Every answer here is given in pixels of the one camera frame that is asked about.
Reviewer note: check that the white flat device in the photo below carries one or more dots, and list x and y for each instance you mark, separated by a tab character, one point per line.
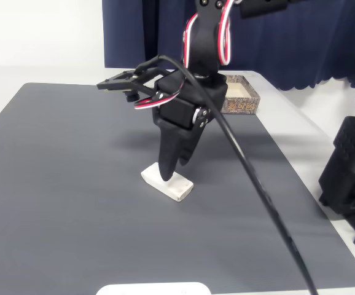
153	289

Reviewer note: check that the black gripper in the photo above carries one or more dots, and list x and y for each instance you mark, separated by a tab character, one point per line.
177	115

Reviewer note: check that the grey textured mat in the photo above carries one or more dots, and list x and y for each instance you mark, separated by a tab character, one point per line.
73	184

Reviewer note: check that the white rectangular block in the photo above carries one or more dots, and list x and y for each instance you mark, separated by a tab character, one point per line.
177	188

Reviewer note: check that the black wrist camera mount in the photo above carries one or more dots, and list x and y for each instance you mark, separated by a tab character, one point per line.
119	81

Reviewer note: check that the brown patterned cardboard box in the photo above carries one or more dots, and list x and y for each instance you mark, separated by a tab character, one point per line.
242	104

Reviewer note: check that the dark blue curtain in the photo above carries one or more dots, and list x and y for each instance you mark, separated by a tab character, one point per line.
288	46

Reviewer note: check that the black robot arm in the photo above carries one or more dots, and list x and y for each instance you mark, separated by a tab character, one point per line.
206	37

